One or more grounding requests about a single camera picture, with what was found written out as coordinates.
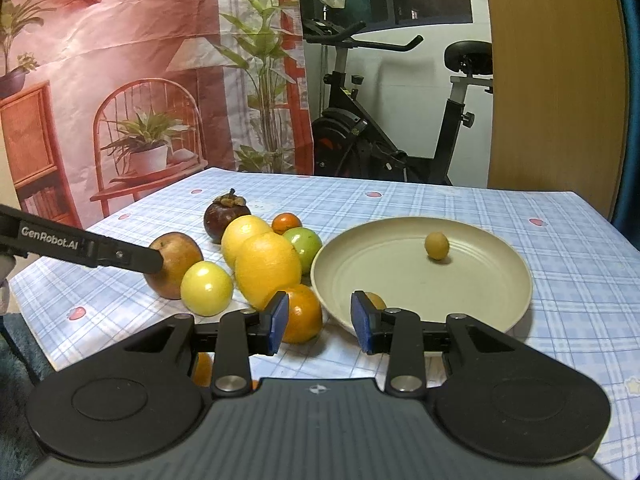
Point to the black exercise bike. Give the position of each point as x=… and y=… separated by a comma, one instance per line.
x=350, y=135

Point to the printed wall cloth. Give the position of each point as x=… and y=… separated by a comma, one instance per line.
x=150, y=35

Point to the orange tangerine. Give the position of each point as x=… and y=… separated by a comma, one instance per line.
x=202, y=370
x=286, y=222
x=304, y=316

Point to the beige round plate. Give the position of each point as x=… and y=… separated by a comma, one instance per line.
x=450, y=290

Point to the yellow citrus fruit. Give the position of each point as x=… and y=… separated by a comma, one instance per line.
x=245, y=240
x=267, y=270

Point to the small yellow-green fruit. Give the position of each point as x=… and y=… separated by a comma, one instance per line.
x=206, y=288

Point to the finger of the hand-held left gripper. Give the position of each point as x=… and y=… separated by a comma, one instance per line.
x=135, y=259

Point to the small tan round fruit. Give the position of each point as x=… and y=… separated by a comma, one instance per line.
x=436, y=246

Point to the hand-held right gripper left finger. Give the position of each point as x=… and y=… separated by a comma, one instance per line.
x=278, y=322

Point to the red-brown apple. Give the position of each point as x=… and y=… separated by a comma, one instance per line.
x=177, y=265

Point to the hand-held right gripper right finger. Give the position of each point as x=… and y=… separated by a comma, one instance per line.
x=360, y=322

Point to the blue curtain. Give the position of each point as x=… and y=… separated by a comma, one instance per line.
x=632, y=110

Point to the small yellow round fruit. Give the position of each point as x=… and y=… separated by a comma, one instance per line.
x=377, y=301

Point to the wooden door panel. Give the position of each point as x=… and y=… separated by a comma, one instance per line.
x=550, y=85

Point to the dark purple mangosteen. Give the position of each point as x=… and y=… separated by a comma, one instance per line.
x=225, y=220

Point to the green round fruit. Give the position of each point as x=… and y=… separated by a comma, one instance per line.
x=306, y=249

